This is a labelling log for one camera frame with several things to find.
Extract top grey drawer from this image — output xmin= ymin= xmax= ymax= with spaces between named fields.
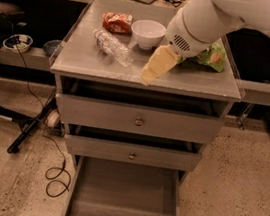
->
xmin=56 ymin=94 xmax=223 ymax=144

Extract white ceramic bowl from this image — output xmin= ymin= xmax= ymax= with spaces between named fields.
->
xmin=131 ymin=19 xmax=166 ymax=50

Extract white bowl with items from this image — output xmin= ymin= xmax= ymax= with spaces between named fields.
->
xmin=3 ymin=34 xmax=33 ymax=53

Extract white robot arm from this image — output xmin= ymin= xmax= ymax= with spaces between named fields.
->
xmin=140 ymin=0 xmax=270 ymax=85

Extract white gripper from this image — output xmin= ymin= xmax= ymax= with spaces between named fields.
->
xmin=140 ymin=8 xmax=223 ymax=86

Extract green chip bag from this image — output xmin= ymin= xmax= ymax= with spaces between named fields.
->
xmin=188 ymin=42 xmax=227 ymax=72

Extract orange red snack bag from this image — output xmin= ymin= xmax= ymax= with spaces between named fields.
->
xmin=102 ymin=12 xmax=133 ymax=34

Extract clear plastic water bottle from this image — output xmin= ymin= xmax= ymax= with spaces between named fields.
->
xmin=93 ymin=29 xmax=133 ymax=67

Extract black stand legs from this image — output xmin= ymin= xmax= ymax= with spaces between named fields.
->
xmin=0 ymin=97 xmax=57 ymax=154

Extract bottom grey open drawer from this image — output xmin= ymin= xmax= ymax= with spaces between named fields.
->
xmin=61 ymin=157 xmax=180 ymax=216

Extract dark round dish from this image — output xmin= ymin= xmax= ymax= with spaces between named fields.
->
xmin=43 ymin=39 xmax=62 ymax=56

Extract grey metal drawer cabinet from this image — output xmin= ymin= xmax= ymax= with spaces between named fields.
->
xmin=51 ymin=0 xmax=242 ymax=178

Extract black floor cable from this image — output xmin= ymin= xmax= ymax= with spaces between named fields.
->
xmin=0 ymin=45 xmax=91 ymax=201

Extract black bag on shelf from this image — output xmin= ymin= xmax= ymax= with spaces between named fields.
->
xmin=0 ymin=2 xmax=27 ymax=33

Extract middle grey drawer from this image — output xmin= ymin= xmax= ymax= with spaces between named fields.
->
xmin=65 ymin=126 xmax=202 ymax=172

